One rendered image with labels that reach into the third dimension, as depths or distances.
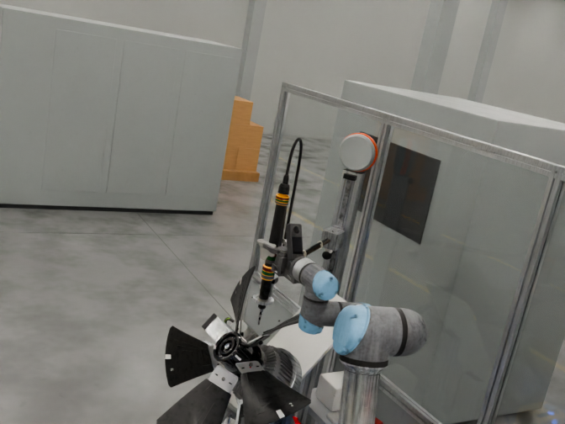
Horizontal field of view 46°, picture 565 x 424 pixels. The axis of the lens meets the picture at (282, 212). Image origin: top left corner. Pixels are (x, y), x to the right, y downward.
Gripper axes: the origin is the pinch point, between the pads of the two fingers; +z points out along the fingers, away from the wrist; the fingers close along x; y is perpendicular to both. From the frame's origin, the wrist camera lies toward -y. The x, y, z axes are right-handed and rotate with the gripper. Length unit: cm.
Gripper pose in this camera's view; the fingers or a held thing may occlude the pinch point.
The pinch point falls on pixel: (271, 239)
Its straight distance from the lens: 216.0
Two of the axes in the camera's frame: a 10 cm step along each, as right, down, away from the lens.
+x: 8.5, 0.2, 5.3
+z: -5.0, -3.1, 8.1
